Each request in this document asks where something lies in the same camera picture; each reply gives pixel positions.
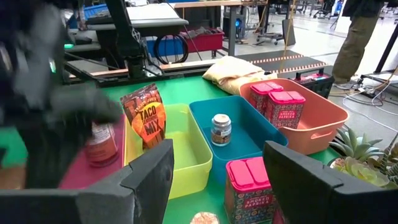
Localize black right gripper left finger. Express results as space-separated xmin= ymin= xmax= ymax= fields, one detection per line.
xmin=0 ymin=138 xmax=175 ymax=224

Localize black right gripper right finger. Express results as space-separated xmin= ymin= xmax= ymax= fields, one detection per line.
xmin=263 ymin=140 xmax=398 ymax=224

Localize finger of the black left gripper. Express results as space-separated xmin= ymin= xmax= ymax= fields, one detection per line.
xmin=15 ymin=119 xmax=91 ymax=190
xmin=51 ymin=86 xmax=123 ymax=124

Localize large glass spice jar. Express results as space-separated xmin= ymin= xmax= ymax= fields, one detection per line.
xmin=84 ymin=121 xmax=119 ymax=168

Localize smoked paprika tin pink lid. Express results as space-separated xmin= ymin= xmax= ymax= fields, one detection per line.
xmin=266 ymin=90 xmax=307 ymax=130
xmin=249 ymin=81 xmax=285 ymax=116
xmin=224 ymin=156 xmax=278 ymax=224

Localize magenta plastic bin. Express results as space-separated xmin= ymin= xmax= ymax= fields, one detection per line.
xmin=58 ymin=114 xmax=127 ymax=190

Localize potted succulent plant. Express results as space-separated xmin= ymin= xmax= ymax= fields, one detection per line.
xmin=328 ymin=126 xmax=398 ymax=191

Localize orange plastic bin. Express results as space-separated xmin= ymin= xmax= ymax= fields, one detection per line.
xmin=239 ymin=78 xmax=350 ymax=156

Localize yellow-green plastic bin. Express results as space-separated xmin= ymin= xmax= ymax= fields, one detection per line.
xmin=123 ymin=103 xmax=214 ymax=200

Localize teal plastic bin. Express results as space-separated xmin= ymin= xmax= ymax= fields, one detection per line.
xmin=188 ymin=95 xmax=289 ymax=185

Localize blue storage bin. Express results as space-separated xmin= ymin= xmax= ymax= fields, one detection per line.
xmin=145 ymin=35 xmax=188 ymax=58

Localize green table mat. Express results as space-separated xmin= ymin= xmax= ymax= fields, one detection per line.
xmin=0 ymin=75 xmax=340 ymax=224

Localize grey desk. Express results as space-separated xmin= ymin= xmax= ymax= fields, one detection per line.
xmin=86 ymin=2 xmax=190 ymax=32

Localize black toolbox red lid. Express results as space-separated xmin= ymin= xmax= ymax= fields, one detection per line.
xmin=293 ymin=67 xmax=336 ymax=100

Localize red storage bin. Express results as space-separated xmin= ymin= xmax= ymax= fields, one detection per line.
xmin=182 ymin=27 xmax=226 ymax=54

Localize black hazard-striped floor mat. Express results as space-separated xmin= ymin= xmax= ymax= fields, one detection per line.
xmin=235 ymin=49 xmax=330 ymax=76

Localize yellow checked cloth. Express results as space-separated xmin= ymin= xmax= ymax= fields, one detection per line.
xmin=201 ymin=55 xmax=278 ymax=96

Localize person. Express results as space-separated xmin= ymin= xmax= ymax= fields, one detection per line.
xmin=330 ymin=0 xmax=398 ymax=91

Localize wooden top desk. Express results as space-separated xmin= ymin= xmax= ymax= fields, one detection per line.
xmin=172 ymin=0 xmax=269 ymax=57

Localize black coiled cable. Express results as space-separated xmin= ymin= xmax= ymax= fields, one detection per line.
xmin=154 ymin=34 xmax=190 ymax=65

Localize tangled floor cables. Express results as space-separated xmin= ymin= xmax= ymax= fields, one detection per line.
xmin=328 ymin=70 xmax=398 ymax=132

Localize yellow cable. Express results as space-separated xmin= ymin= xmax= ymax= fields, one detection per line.
xmin=279 ymin=0 xmax=297 ymax=73

